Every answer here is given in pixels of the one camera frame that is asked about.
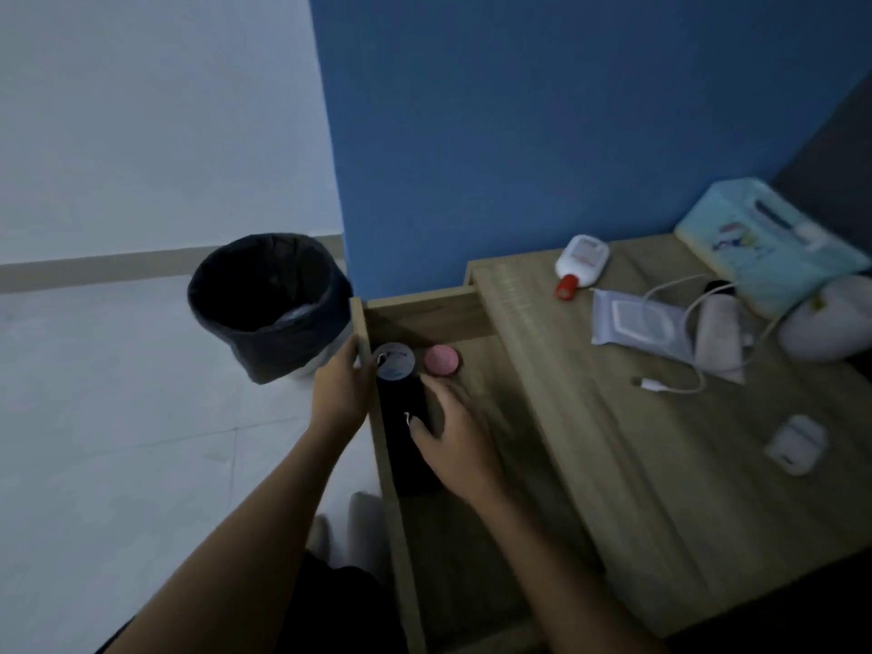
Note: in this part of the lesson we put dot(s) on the person's right hand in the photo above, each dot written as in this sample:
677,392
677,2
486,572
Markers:
460,449

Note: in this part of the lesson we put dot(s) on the pale blue wet wipes pack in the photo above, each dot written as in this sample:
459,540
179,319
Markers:
640,326

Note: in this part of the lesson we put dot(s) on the person's black trousers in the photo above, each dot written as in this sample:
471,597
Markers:
327,613

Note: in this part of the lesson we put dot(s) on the person's left forearm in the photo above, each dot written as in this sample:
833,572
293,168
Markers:
238,551

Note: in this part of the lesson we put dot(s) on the person's right forearm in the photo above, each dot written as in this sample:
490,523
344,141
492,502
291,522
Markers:
558,585

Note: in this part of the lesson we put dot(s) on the white cup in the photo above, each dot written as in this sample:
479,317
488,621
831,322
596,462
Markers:
831,320

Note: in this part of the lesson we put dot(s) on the black lined trash bin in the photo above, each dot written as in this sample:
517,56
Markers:
259,286

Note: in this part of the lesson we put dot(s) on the black phone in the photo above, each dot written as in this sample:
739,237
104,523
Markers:
398,456

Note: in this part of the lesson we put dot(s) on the white bottle with red cap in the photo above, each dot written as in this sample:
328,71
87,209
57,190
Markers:
582,258

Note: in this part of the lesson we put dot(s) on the person's left hand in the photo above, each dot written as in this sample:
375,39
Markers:
340,401

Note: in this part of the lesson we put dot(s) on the white tube with black cap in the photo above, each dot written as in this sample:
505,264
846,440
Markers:
719,333

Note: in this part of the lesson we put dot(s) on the round blue cream jar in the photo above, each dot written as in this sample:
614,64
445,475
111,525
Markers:
396,360

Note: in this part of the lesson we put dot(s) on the white charger adapter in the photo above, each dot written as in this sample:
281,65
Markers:
793,446

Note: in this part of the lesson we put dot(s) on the round pink jar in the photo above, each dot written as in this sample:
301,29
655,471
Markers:
441,360

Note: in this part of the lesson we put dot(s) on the light blue tissue box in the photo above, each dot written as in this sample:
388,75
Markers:
763,251

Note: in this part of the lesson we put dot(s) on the wooden nightstand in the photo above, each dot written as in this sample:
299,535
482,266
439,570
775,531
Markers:
681,504

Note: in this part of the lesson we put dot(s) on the person's grey socks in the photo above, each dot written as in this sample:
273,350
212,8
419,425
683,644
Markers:
364,531

